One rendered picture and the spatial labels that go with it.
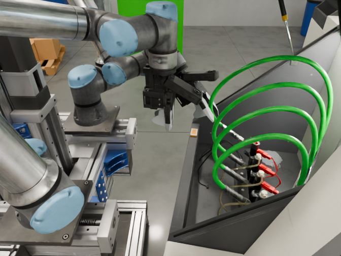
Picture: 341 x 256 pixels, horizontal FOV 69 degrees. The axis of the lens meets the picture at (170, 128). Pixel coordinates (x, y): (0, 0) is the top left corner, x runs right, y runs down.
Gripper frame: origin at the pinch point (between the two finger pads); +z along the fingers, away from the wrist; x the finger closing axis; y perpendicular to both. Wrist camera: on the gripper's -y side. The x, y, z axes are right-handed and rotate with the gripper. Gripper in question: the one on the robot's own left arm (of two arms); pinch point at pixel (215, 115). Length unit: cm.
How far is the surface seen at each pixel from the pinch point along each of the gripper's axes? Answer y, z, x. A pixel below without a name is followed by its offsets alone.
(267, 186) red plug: -4.6, 25.6, 10.4
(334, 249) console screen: -20, 21, 45
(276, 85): -21.9, 0.6, 8.0
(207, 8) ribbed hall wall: 83, -165, -624
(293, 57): -28.8, -2.6, 0.5
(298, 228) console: -14.4, 22.5, 36.3
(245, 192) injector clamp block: 5.4, 28.3, 4.0
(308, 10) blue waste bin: -95, -10, -617
